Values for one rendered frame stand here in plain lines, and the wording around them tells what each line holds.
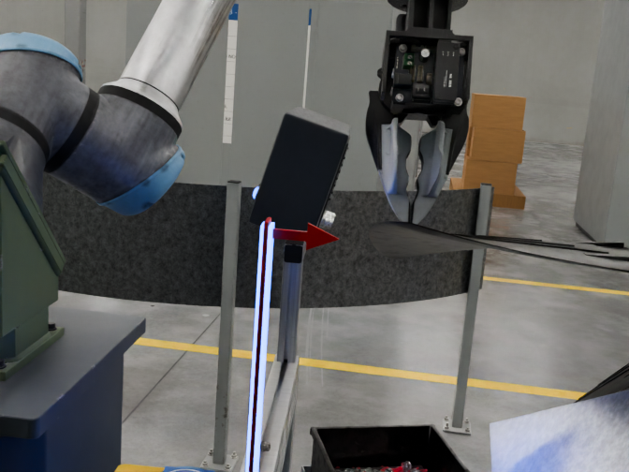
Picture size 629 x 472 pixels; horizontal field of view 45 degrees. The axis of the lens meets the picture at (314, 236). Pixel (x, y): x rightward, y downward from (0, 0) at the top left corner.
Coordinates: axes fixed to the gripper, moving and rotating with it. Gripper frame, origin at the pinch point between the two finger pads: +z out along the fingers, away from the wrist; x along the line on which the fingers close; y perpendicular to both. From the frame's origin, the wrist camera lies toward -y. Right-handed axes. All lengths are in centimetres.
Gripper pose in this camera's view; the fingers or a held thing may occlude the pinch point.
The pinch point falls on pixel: (409, 213)
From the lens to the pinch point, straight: 68.2
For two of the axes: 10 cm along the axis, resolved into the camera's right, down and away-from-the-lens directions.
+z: -0.8, 9.9, -0.9
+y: -0.3, -1.0, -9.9
